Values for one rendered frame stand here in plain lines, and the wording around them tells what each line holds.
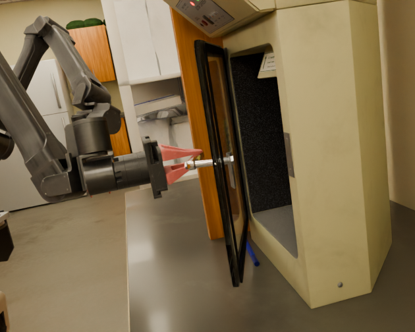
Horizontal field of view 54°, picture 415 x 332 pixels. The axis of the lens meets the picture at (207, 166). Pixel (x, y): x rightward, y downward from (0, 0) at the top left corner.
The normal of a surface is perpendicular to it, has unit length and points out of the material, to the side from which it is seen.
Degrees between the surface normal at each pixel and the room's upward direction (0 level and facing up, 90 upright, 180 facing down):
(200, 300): 0
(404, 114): 90
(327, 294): 90
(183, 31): 90
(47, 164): 77
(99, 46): 90
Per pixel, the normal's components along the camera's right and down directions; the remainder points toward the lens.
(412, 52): -0.97, 0.20
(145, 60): -0.20, 0.30
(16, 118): -0.22, 0.02
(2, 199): 0.20, 0.19
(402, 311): -0.16, -0.96
